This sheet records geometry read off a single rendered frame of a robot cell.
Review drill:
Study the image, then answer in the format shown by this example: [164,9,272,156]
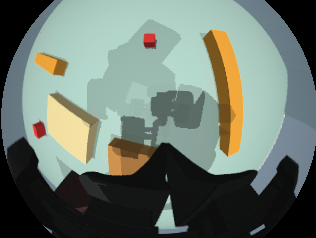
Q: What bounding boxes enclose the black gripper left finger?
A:
[78,143,171,225]

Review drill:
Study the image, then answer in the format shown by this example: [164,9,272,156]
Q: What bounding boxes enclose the red flat bar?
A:
[32,122,46,139]

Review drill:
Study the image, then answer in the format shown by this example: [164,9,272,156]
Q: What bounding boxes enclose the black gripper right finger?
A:
[166,143,259,228]

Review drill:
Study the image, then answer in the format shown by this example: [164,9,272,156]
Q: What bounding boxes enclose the red cube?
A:
[143,34,155,47]

